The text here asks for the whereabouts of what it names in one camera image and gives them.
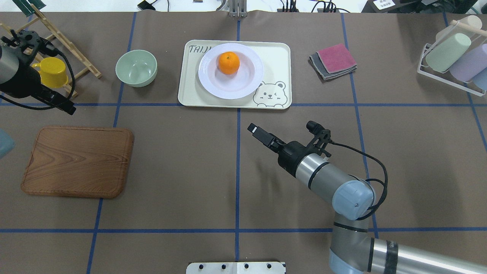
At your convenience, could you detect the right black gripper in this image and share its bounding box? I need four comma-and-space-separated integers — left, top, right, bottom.
247, 120, 331, 177

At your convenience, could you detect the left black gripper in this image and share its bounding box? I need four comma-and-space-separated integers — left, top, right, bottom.
0, 30, 76, 116

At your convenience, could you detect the white round plate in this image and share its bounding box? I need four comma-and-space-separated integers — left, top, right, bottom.
197, 42, 263, 100

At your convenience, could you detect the orange fruit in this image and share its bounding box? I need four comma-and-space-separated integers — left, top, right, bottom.
217, 51, 240, 75

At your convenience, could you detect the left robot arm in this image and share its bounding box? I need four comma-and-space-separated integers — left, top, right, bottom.
0, 29, 76, 115

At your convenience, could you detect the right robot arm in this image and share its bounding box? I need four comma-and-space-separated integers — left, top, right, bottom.
248, 120, 487, 274

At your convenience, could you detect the cream bear tray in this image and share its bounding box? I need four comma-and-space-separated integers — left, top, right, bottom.
178, 40, 292, 110

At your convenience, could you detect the brown wooden tray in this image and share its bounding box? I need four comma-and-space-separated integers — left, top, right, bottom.
21, 126, 134, 198

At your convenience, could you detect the yellow mug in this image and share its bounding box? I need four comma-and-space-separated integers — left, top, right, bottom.
31, 57, 68, 88

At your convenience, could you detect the wooden drying rack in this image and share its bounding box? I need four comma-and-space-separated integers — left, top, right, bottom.
17, 5, 102, 93

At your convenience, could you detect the green bowl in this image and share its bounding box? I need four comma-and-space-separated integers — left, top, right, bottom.
115, 49, 158, 88

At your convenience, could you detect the grey cloth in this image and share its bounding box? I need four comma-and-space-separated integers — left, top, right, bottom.
309, 53, 357, 81

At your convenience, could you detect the pink cloth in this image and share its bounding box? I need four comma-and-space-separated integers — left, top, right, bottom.
317, 43, 357, 73

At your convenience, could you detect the green cup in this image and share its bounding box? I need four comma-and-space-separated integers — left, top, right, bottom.
425, 33, 471, 73

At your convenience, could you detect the blue cup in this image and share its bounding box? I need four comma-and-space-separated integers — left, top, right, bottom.
472, 68, 487, 90

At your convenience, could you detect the purple cup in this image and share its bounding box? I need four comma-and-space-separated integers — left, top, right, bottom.
449, 43, 487, 83

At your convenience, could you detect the beige cup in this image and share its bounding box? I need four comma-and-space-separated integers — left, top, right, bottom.
436, 15, 483, 42

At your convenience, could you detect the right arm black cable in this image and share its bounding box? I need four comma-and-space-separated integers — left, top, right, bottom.
329, 141, 388, 221

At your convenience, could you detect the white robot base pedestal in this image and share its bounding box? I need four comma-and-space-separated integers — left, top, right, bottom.
186, 261, 286, 274

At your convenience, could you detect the aluminium frame post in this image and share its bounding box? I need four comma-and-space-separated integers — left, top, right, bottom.
226, 0, 248, 18

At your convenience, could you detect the white wire cup rack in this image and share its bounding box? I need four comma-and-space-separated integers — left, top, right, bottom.
417, 14, 486, 97

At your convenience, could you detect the wooden rack handle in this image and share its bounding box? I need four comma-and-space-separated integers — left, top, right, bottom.
449, 20, 487, 37

